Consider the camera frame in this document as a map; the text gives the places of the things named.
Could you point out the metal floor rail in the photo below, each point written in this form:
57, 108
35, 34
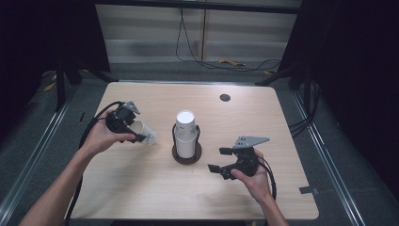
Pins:
326, 157
37, 147

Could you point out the black metal stand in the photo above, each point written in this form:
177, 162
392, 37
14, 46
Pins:
306, 84
60, 88

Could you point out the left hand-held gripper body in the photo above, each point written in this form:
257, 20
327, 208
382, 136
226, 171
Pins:
120, 119

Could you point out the grey tape piece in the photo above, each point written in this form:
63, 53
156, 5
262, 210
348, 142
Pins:
309, 190

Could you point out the yellow floor tape strip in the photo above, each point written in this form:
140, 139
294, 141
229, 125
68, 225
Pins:
232, 62

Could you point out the small yellow floor tape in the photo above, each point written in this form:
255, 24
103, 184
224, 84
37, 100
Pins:
268, 72

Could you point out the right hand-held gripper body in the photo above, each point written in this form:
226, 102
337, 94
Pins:
247, 160

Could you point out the round dark table grommet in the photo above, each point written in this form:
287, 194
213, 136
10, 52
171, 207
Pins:
225, 97

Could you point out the yellow floor tape scrap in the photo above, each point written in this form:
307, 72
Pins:
49, 87

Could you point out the person's left hand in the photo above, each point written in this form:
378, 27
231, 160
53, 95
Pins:
98, 139

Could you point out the person's right hand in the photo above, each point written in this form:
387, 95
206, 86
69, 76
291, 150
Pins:
258, 185

